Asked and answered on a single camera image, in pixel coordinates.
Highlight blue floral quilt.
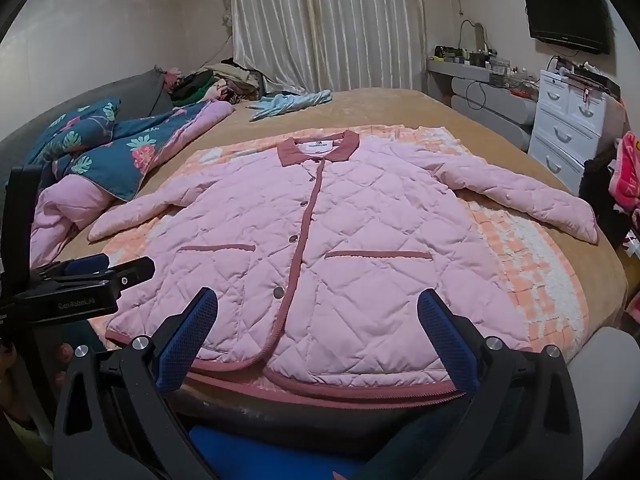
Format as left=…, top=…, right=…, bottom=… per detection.
left=30, top=100, right=236, bottom=268

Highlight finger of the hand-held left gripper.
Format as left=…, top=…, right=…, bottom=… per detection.
left=35, top=253, right=111, bottom=283
left=100, top=256, right=155, bottom=293

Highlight grey vanity table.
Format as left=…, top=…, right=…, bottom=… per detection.
left=427, top=57, right=538, bottom=153

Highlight white drawer chest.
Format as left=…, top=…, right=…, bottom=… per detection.
left=528, top=69, right=626, bottom=196

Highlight black flat device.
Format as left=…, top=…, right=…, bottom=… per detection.
left=560, top=66, right=621, bottom=98

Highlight orange checked blanket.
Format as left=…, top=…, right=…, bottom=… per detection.
left=97, top=124, right=591, bottom=361

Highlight blue cloth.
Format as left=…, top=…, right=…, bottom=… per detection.
left=189, top=424, right=366, bottom=480

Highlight clutter of small bottles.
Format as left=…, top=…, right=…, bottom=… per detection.
left=434, top=45, right=538, bottom=98

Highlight pile of clothes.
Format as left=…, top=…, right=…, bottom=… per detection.
left=165, top=57, right=266, bottom=106

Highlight blue floral pillow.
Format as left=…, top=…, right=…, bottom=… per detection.
left=27, top=99, right=122, bottom=166

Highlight light blue garment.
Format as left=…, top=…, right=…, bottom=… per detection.
left=248, top=90, right=333, bottom=122

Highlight dark cloth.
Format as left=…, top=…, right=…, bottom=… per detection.
left=580, top=152, right=623, bottom=246

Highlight white curtain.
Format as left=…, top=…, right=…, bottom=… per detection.
left=227, top=0, right=428, bottom=96

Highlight bed with tan cover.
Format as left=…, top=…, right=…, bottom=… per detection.
left=30, top=87, right=628, bottom=461

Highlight person's left hand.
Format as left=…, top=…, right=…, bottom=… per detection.
left=0, top=341, right=76, bottom=426

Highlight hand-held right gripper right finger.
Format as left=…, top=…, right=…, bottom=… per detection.
left=417, top=289, right=583, bottom=480

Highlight pink quilted jacket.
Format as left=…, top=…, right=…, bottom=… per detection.
left=87, top=129, right=600, bottom=408

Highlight black television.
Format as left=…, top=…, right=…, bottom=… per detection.
left=522, top=0, right=613, bottom=56

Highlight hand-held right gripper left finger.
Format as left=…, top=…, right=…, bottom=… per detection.
left=52, top=287, right=221, bottom=480

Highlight grey pillow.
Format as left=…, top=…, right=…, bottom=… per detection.
left=0, top=72, right=173, bottom=151

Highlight pink printed cloth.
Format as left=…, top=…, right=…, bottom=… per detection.
left=607, top=130, right=640, bottom=221

